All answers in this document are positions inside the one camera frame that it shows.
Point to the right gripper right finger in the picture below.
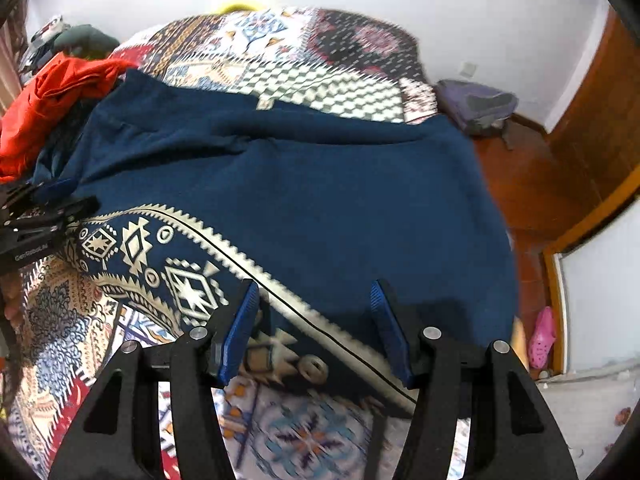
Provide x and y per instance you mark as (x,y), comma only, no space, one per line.
(513,433)

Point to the pink rubber clog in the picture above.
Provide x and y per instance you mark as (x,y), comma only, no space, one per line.
(541,342)

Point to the navy patterned hooded jacket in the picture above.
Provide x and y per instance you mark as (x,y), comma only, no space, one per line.
(180,272)

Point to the grey green cushion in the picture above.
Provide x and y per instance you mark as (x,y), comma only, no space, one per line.
(85,41)

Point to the grey purple bag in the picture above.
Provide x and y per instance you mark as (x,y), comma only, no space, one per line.
(476,109)

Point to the brown wooden door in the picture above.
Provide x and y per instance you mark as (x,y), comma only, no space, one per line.
(598,135)

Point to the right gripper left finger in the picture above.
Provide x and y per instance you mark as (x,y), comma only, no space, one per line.
(116,431)

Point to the patchwork patterned bed quilt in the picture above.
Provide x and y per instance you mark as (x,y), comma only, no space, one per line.
(342,63)

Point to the plain navy blue garment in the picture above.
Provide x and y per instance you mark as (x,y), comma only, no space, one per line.
(325,204)

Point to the red folded garment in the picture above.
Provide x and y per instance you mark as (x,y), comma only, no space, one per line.
(43,103)

